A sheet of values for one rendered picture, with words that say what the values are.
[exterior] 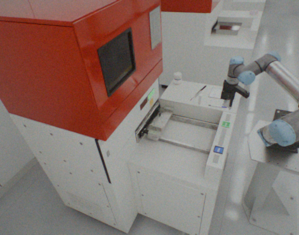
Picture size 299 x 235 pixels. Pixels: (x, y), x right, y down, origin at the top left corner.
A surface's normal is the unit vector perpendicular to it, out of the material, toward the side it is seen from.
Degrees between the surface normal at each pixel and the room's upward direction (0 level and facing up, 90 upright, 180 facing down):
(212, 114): 90
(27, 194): 0
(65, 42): 90
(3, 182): 90
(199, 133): 0
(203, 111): 90
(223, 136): 0
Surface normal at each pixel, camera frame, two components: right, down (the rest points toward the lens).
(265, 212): -0.07, -0.76
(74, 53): -0.41, 0.62
